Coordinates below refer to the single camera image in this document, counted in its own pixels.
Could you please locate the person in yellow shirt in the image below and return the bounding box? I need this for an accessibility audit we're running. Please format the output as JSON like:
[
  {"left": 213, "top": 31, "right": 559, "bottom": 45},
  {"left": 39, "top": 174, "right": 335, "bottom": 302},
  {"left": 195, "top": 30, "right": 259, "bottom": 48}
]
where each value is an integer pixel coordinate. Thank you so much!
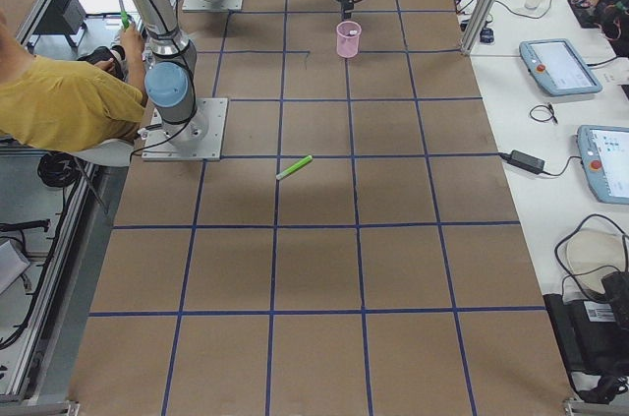
[{"left": 1, "top": 17, "right": 147, "bottom": 152}]

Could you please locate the green pen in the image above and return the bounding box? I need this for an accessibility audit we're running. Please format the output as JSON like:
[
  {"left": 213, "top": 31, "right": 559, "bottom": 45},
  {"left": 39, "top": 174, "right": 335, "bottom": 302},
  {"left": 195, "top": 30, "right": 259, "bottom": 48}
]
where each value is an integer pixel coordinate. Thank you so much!
[{"left": 275, "top": 155, "right": 314, "bottom": 181}]

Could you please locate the upper teach pendant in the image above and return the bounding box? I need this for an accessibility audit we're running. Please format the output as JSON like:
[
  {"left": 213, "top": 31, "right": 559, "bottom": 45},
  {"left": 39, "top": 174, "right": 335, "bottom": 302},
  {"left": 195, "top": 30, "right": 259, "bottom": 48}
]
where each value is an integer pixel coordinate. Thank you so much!
[{"left": 519, "top": 38, "right": 602, "bottom": 96}]

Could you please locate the pink mesh cup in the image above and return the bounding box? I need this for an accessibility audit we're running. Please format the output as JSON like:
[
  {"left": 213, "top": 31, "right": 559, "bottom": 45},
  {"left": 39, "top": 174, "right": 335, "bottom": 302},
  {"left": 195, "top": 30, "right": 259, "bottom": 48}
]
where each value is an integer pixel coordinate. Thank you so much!
[{"left": 336, "top": 20, "right": 362, "bottom": 58}]

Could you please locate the lower teach pendant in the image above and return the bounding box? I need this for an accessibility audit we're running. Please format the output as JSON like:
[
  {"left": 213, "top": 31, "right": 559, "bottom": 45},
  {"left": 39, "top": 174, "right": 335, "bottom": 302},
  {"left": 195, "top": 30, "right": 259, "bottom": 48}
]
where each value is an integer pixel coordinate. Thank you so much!
[{"left": 576, "top": 125, "right": 629, "bottom": 205}]

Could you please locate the black power adapter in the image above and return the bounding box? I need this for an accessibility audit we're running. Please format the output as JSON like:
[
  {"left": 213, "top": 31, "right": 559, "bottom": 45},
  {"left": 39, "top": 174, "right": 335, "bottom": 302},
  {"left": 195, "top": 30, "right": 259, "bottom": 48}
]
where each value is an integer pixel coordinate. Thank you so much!
[
  {"left": 498, "top": 149, "right": 544, "bottom": 175},
  {"left": 479, "top": 28, "right": 495, "bottom": 44}
]

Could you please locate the teach pendant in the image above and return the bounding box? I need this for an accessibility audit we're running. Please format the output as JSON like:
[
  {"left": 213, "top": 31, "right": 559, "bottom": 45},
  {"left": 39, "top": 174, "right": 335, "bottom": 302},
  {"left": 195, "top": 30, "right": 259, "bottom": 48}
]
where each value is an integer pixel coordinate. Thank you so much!
[
  {"left": 519, "top": 38, "right": 602, "bottom": 96},
  {"left": 576, "top": 125, "right": 629, "bottom": 205}
]

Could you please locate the brown paper table cover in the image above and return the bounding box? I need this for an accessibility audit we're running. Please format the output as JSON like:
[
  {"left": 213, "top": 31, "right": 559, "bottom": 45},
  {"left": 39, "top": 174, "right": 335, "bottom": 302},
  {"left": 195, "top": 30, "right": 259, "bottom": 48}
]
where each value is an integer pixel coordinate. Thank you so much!
[{"left": 69, "top": 0, "right": 570, "bottom": 415}]

